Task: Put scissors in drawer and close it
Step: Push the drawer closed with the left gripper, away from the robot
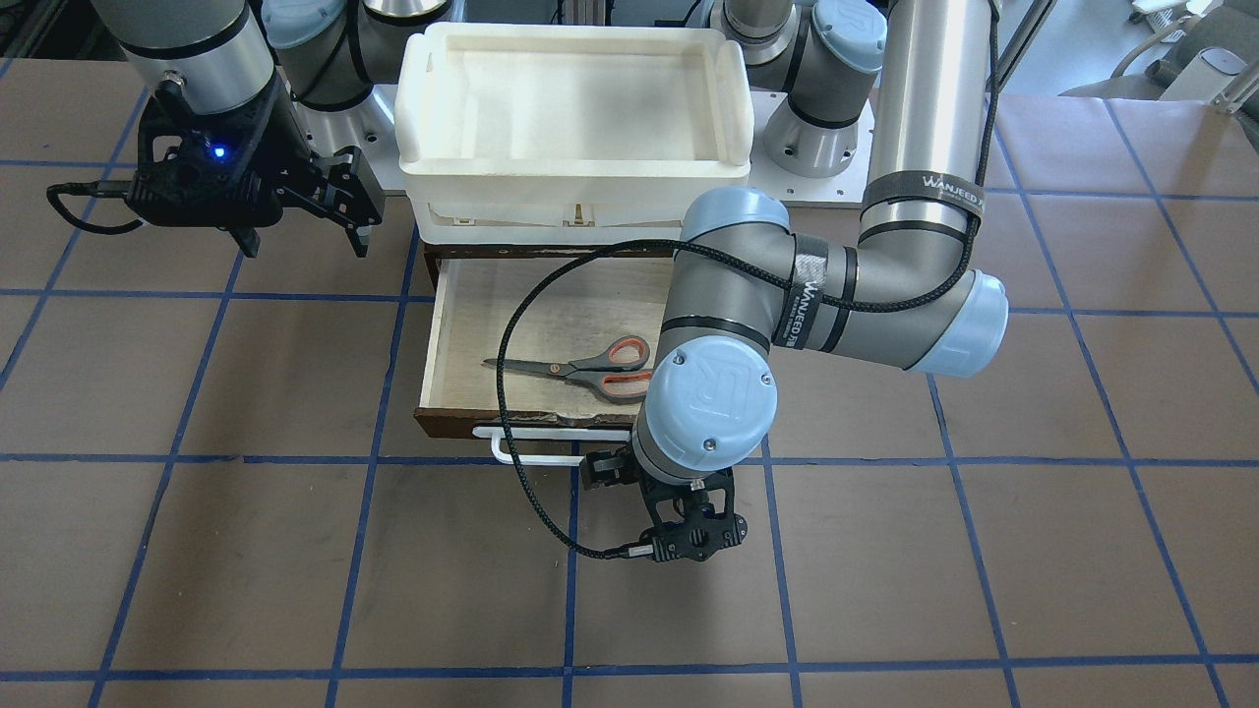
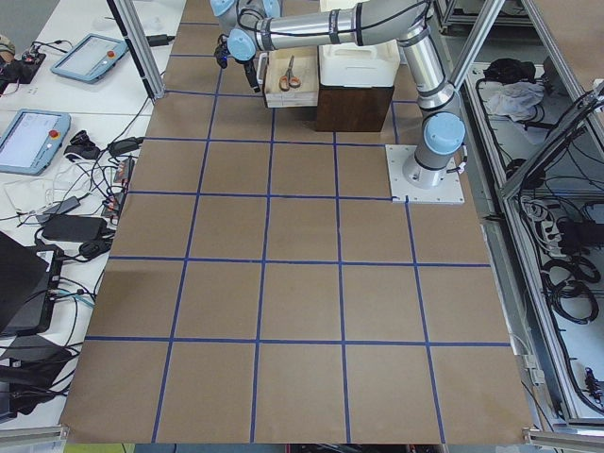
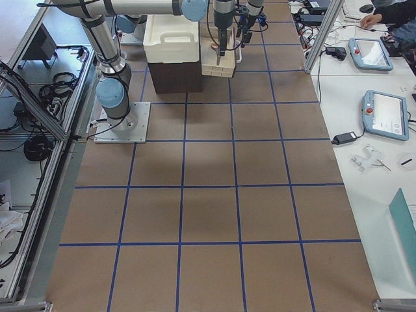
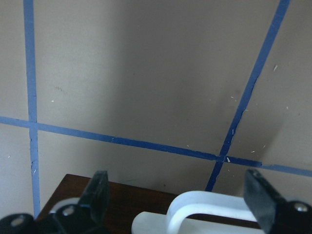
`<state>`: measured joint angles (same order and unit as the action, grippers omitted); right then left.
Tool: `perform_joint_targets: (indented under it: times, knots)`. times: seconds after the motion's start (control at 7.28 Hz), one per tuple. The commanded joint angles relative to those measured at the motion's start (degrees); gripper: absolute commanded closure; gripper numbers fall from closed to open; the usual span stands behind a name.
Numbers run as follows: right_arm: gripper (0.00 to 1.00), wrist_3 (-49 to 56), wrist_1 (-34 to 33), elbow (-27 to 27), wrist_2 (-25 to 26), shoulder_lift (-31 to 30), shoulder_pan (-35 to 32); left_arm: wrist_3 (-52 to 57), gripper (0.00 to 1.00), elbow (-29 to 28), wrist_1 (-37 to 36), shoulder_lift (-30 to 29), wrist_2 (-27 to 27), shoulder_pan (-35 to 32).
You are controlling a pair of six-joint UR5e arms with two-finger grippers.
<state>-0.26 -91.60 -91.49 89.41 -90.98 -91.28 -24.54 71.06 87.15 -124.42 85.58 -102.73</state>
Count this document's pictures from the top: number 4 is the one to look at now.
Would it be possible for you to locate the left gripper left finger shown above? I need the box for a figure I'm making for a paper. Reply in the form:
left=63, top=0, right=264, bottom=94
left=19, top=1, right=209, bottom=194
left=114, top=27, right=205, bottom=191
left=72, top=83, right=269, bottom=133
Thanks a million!
left=78, top=171, right=110, bottom=223

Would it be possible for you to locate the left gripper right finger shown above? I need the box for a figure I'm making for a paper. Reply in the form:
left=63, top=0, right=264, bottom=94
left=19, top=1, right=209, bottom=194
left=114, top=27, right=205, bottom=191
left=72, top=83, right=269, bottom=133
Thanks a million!
left=243, top=169, right=287, bottom=234

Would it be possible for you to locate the wooden drawer with white handle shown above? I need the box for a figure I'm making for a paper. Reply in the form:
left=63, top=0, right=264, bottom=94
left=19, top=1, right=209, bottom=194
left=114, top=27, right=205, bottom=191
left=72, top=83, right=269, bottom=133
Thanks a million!
left=131, top=191, right=264, bottom=234

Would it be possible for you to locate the dark wooden cabinet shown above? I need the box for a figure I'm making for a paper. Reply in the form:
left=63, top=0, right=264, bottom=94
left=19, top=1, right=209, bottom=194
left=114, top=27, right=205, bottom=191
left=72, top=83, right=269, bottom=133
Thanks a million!
left=36, top=173, right=261, bottom=234

